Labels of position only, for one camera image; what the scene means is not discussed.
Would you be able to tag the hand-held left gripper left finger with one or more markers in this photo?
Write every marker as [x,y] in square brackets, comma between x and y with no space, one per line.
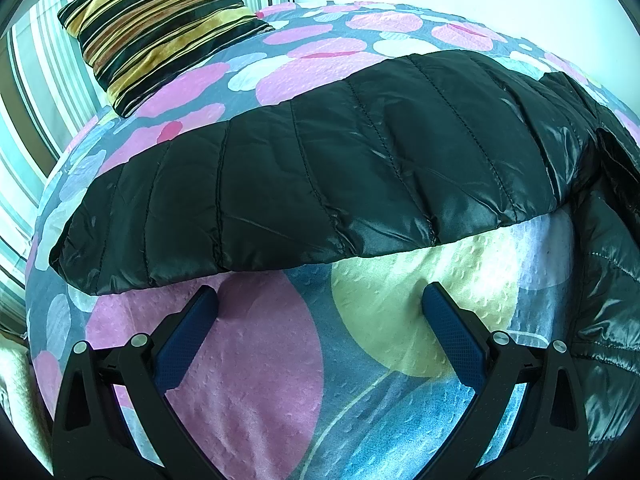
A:
[187,340]

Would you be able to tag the polka dot bed sheet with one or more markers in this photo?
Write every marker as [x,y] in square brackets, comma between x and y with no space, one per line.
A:
[250,385]

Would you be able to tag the white textured cloth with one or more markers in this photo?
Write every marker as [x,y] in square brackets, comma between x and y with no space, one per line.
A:
[22,400]

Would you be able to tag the black puffer jacket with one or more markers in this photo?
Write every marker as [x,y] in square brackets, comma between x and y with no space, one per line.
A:
[320,185]

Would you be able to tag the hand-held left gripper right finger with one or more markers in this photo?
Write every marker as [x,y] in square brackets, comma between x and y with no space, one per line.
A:
[452,340]

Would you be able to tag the teal striped curtain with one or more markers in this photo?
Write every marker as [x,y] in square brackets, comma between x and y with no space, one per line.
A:
[35,125]

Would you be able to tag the yellow black striped pillow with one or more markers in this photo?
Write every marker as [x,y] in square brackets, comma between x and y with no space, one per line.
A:
[160,25]

